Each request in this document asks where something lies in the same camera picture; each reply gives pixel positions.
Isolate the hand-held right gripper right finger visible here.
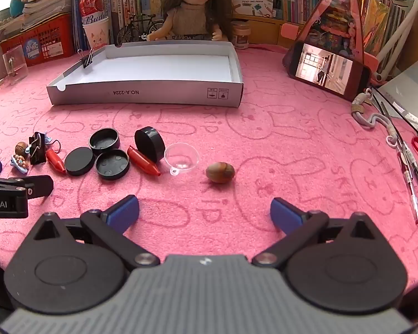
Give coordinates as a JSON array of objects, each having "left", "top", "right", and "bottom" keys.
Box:
[{"left": 251, "top": 198, "right": 387, "bottom": 268}]

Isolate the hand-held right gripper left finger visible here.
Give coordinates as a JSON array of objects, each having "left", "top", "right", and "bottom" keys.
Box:
[{"left": 31, "top": 195, "right": 161, "bottom": 268}]

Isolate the red bullet-shaped cap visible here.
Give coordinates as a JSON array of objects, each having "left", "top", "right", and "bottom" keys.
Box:
[
  {"left": 45, "top": 149, "right": 67, "bottom": 174},
  {"left": 127, "top": 146, "right": 161, "bottom": 177}
]

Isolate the large black binder clip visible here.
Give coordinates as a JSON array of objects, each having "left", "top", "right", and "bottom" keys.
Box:
[{"left": 28, "top": 131, "right": 61, "bottom": 165}]

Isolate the black round lid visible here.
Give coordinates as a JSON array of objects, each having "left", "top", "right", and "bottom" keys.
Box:
[
  {"left": 64, "top": 147, "right": 94, "bottom": 176},
  {"left": 95, "top": 149, "right": 130, "bottom": 181},
  {"left": 89, "top": 128, "right": 121, "bottom": 152},
  {"left": 134, "top": 126, "right": 166, "bottom": 163}
]

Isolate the clear plastic dome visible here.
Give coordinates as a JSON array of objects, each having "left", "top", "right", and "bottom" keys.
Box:
[{"left": 164, "top": 143, "right": 199, "bottom": 176}]

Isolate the white cardboard box tray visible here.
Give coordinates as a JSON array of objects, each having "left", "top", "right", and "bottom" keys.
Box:
[{"left": 46, "top": 40, "right": 244, "bottom": 108}]

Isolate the pink bunny print towel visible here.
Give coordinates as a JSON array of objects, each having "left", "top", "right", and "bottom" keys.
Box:
[{"left": 0, "top": 43, "right": 418, "bottom": 296}]

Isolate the clear glass mug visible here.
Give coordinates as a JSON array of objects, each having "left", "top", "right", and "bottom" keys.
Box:
[{"left": 2, "top": 45, "right": 29, "bottom": 85}]

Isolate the clear red pen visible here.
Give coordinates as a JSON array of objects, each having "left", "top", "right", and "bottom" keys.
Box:
[{"left": 397, "top": 143, "right": 418, "bottom": 224}]

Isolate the large red plastic basket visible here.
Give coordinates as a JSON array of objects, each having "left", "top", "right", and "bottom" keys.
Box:
[{"left": 0, "top": 12, "right": 75, "bottom": 67}]

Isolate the small black binder clip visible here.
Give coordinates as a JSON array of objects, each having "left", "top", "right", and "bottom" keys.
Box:
[{"left": 78, "top": 49, "right": 95, "bottom": 69}]

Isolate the black smartphone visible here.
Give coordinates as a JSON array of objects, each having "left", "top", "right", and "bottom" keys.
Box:
[{"left": 288, "top": 41, "right": 371, "bottom": 102}]

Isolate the cat print paper cup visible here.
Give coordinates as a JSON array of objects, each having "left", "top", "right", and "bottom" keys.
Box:
[{"left": 82, "top": 17, "right": 110, "bottom": 51}]

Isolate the small glass jar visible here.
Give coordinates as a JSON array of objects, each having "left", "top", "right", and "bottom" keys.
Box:
[{"left": 231, "top": 21, "right": 250, "bottom": 50}]

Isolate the wooden shelf box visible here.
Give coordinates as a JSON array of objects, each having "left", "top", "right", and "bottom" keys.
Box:
[{"left": 232, "top": 14, "right": 302, "bottom": 46}]

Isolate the red beer can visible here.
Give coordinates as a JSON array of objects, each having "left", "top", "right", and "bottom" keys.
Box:
[{"left": 79, "top": 0, "right": 108, "bottom": 25}]

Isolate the black toy bicycle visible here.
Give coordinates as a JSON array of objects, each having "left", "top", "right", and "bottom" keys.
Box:
[{"left": 116, "top": 13, "right": 166, "bottom": 46}]

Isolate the pink triangular phone stand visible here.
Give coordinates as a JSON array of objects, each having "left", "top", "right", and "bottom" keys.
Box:
[{"left": 280, "top": 0, "right": 380, "bottom": 77}]

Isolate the brown-haired doll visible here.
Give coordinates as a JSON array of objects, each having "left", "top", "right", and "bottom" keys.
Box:
[{"left": 146, "top": 0, "right": 235, "bottom": 44}]

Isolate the stationery print cardboard box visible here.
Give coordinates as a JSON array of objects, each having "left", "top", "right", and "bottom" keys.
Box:
[{"left": 231, "top": 0, "right": 275, "bottom": 19}]

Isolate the white plastic pipe frame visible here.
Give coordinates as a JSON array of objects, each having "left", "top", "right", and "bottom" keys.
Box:
[{"left": 374, "top": 0, "right": 418, "bottom": 80}]

